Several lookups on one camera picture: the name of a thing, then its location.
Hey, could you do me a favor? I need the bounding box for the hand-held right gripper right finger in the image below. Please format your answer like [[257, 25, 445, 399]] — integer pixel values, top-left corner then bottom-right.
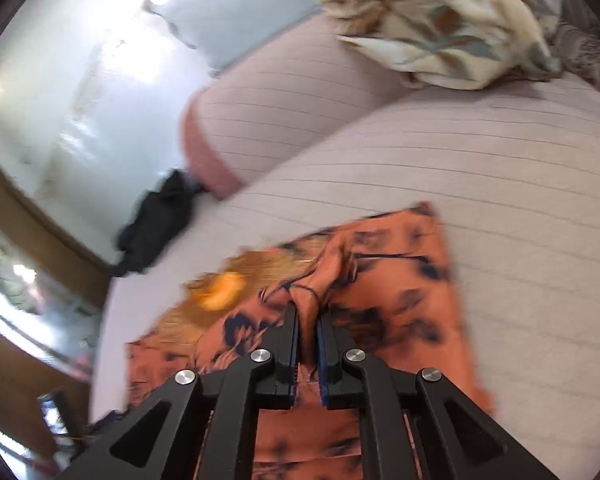
[[316, 316, 561, 480]]

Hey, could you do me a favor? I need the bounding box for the pink quilted bed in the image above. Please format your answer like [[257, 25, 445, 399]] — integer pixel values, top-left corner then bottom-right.
[[87, 72, 600, 480]]

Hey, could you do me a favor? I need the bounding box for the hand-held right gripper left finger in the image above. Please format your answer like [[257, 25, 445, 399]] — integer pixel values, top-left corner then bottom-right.
[[77, 304, 301, 480]]

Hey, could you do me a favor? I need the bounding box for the orange floral cloth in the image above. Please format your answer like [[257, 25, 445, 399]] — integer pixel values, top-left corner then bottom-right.
[[125, 201, 496, 480]]

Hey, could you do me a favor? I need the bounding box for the cream leaf print blanket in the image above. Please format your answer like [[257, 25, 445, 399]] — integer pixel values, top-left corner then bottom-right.
[[315, 0, 566, 91]]

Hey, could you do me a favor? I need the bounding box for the grey patterned cloth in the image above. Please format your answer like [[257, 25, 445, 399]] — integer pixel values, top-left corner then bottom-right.
[[555, 0, 600, 91]]

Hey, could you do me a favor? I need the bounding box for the grey pillow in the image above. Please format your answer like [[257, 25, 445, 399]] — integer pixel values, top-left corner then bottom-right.
[[142, 0, 351, 78]]

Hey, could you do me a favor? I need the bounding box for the wooden door with patterned glass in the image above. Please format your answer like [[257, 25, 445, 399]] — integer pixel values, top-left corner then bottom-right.
[[0, 145, 113, 466]]

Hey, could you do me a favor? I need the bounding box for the pink quilted bolster pillow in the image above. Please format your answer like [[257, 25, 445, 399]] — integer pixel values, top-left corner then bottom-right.
[[180, 10, 421, 201]]

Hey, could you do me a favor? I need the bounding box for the black cloth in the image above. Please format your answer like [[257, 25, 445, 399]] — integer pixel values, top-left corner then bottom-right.
[[111, 169, 206, 278]]

